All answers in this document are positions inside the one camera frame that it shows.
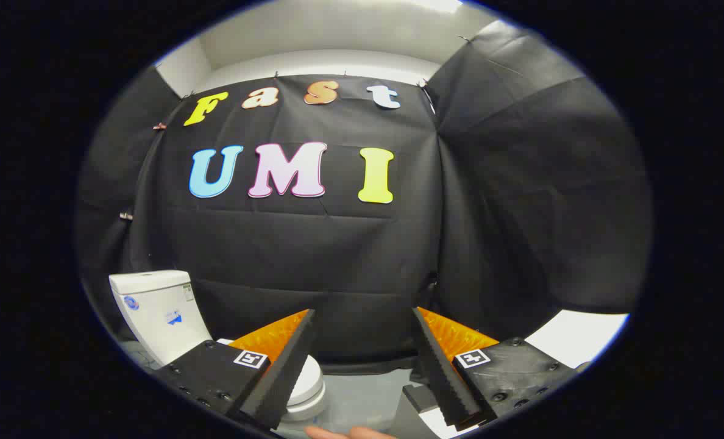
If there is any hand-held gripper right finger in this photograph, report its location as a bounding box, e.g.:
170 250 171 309
411 307 583 432

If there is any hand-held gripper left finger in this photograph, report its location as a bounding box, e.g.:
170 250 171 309
155 309 317 432

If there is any white ceramic toilet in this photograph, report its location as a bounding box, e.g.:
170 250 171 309
109 270 328 423

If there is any dark grey block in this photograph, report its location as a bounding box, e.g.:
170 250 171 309
401 383 454 439

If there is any black backdrop cloth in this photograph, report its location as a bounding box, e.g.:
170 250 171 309
76 18 652 376

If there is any white board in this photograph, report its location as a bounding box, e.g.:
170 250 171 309
525 310 631 370

